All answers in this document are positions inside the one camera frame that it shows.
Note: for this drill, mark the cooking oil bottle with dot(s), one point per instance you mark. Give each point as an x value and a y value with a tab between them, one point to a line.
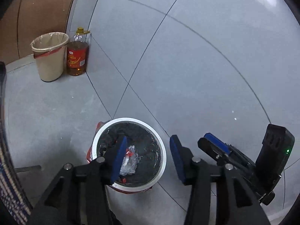
77	52

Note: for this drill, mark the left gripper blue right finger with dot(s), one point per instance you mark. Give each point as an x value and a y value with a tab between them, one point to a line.
182	158

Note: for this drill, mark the beige waste basket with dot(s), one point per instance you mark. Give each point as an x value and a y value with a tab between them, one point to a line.
49	54

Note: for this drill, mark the zigzag patterned floor mat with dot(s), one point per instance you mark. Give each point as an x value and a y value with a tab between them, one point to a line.
15	206

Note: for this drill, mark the white rimmed trash bin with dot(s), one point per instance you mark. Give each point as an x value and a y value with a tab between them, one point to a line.
145	159

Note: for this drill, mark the brown kitchen base cabinets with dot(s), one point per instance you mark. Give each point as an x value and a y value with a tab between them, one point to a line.
24	20

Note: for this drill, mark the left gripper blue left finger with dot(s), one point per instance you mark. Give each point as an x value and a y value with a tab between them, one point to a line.
113	160

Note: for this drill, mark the clear plastic wrapper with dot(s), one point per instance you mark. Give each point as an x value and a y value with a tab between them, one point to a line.
130	161

